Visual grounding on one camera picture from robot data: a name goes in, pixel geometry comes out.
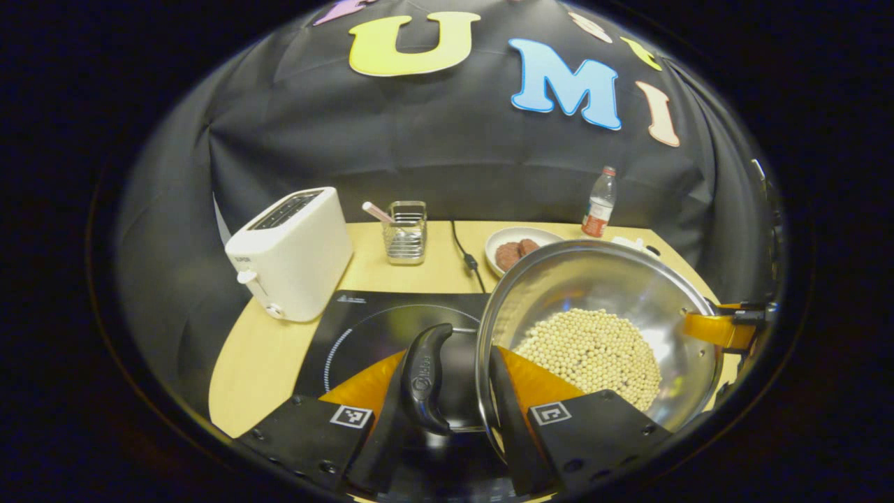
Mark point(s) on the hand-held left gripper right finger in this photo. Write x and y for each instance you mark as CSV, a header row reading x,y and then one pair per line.
x,y
520,447

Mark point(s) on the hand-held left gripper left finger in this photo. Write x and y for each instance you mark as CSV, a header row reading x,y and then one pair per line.
x,y
380,447

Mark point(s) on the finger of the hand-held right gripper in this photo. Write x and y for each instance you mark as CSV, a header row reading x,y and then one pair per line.
x,y
712,328

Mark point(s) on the pile of soybeans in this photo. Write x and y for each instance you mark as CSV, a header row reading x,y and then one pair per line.
x,y
594,356

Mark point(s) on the black induction cooktop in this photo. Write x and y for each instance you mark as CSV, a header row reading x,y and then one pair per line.
x,y
363,328

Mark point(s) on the clear plastic water bottle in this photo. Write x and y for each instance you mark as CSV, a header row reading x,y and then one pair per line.
x,y
599,209

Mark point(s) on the brown meat patty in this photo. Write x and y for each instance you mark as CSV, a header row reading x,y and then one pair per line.
x,y
529,246
508,255

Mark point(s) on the white toaster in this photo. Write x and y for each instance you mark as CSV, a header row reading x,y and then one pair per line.
x,y
300,258

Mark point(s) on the white round plate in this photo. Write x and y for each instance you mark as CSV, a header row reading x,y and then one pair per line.
x,y
510,235

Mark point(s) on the pink stick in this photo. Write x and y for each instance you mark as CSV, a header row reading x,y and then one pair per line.
x,y
376,210

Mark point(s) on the black backdrop cloth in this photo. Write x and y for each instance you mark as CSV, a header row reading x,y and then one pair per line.
x,y
419,154

